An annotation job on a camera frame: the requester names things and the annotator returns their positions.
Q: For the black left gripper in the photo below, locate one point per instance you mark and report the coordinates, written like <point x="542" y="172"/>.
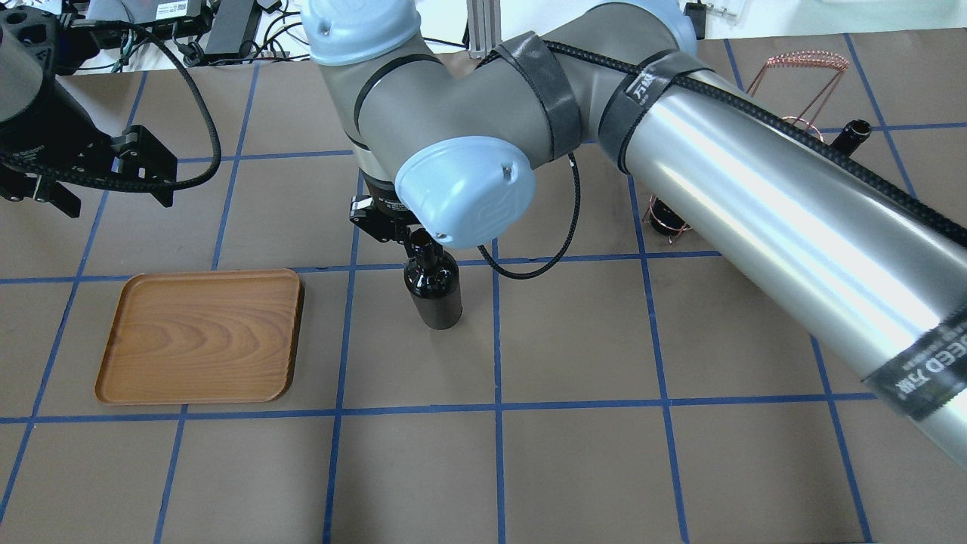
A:
<point x="47" y="127"/>

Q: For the wooden rectangular tray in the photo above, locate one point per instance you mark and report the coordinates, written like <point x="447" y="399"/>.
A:
<point x="228" y="336"/>

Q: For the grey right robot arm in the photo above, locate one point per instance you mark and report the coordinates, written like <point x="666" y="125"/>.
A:
<point x="872" y="272"/>

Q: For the aluminium frame post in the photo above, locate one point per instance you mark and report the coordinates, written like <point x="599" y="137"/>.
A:
<point x="484" y="27"/>

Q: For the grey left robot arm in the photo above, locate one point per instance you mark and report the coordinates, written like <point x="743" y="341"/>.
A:
<point x="41" y="121"/>

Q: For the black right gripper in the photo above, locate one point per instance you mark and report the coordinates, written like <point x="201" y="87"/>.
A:
<point x="380" y="217"/>

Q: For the copper wire bottle basket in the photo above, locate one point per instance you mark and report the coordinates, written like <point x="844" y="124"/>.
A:
<point x="799" y="84"/>

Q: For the dark wine bottle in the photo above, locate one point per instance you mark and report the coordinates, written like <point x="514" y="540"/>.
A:
<point x="664" y="221"/>
<point x="431" y="276"/>
<point x="852" y="135"/>

